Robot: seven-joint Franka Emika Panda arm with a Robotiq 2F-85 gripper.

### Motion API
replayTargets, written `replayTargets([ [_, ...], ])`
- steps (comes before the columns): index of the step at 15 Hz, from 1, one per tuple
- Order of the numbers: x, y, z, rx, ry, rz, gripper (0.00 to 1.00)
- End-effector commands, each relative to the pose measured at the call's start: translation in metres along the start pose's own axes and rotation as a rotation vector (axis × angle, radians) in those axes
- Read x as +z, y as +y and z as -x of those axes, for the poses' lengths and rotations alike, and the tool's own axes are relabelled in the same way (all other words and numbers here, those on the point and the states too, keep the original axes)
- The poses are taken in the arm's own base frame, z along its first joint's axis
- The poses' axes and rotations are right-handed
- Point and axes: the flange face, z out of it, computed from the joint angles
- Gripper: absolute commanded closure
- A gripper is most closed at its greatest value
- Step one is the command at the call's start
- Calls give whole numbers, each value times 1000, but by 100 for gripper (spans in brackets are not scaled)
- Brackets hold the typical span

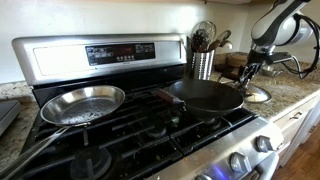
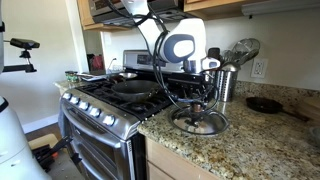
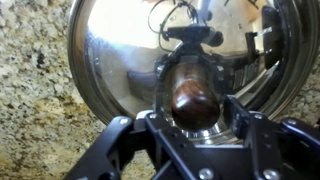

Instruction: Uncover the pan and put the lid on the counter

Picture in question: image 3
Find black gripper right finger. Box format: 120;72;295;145
223;94;320;180

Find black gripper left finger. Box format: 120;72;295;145
63;110;216;180

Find steel lid with wooden knob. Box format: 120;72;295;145
67;0;320;146

